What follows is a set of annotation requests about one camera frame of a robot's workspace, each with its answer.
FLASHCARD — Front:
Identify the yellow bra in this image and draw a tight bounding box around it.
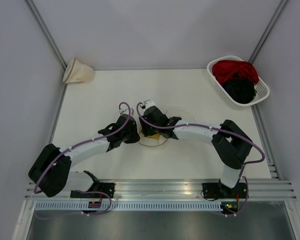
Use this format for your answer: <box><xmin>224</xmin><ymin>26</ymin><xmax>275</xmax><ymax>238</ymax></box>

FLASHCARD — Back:
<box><xmin>138</xmin><ymin>130</ymin><xmax>161</xmax><ymax>141</ymax></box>

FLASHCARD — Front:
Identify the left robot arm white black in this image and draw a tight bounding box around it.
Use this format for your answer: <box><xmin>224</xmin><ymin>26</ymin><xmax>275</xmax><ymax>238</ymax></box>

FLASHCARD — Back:
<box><xmin>28</xmin><ymin>113</ymin><xmax>140</xmax><ymax>198</ymax></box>

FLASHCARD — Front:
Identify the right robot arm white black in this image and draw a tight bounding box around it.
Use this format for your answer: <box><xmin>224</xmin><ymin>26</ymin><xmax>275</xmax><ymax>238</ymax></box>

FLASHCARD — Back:
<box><xmin>137</xmin><ymin>100</ymin><xmax>252</xmax><ymax>198</ymax></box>

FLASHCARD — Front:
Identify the red bra in basket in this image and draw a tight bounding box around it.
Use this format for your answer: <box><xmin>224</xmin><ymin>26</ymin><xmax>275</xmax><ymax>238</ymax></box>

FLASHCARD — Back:
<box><xmin>212</xmin><ymin>60</ymin><xmax>259</xmax><ymax>85</ymax></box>

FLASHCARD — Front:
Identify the black bra in basket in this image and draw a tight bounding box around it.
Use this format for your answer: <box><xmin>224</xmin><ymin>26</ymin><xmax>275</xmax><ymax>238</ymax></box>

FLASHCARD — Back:
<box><xmin>222</xmin><ymin>73</ymin><xmax>257</xmax><ymax>104</ymax></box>

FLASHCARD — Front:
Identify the white plastic laundry basket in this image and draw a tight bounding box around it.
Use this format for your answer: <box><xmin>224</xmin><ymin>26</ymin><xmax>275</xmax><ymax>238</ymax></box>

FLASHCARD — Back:
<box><xmin>206</xmin><ymin>55</ymin><xmax>270</xmax><ymax>110</ymax></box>

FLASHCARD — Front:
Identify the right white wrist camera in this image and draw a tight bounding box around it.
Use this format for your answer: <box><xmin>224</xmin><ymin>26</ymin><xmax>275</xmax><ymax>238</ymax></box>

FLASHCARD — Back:
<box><xmin>140</xmin><ymin>99</ymin><xmax>156</xmax><ymax>110</ymax></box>

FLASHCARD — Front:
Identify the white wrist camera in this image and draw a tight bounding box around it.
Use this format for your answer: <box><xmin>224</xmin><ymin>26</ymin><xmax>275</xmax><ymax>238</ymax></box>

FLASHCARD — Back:
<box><xmin>140</xmin><ymin>99</ymin><xmax>156</xmax><ymax>110</ymax></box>
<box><xmin>119</xmin><ymin>107</ymin><xmax>135</xmax><ymax>117</ymax></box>

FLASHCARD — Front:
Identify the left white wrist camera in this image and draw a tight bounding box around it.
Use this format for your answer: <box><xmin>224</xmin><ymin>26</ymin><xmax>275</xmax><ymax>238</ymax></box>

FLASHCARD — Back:
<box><xmin>119</xmin><ymin>107</ymin><xmax>135</xmax><ymax>117</ymax></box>

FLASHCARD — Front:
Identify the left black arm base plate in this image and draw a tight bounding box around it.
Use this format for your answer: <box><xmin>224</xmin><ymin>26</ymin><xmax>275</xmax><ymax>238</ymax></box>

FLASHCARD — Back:
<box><xmin>70</xmin><ymin>182</ymin><xmax>115</xmax><ymax>199</ymax></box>

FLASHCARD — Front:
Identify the white slotted cable duct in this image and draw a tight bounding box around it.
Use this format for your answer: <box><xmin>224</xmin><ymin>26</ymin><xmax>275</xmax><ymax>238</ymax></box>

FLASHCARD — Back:
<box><xmin>35</xmin><ymin>200</ymin><xmax>222</xmax><ymax>212</ymax></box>

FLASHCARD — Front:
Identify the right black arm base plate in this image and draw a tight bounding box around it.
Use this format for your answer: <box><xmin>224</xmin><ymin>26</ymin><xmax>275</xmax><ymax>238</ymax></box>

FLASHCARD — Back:
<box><xmin>202</xmin><ymin>182</ymin><xmax>248</xmax><ymax>200</ymax></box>

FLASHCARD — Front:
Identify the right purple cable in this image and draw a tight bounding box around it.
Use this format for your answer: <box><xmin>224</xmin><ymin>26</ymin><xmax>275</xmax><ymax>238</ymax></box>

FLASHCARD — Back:
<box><xmin>135</xmin><ymin>101</ymin><xmax>266</xmax><ymax>179</ymax></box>

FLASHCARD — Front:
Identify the aluminium mounting rail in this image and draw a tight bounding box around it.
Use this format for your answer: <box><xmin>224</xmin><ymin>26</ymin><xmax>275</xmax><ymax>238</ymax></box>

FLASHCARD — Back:
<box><xmin>24</xmin><ymin>178</ymin><xmax>298</xmax><ymax>201</ymax></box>

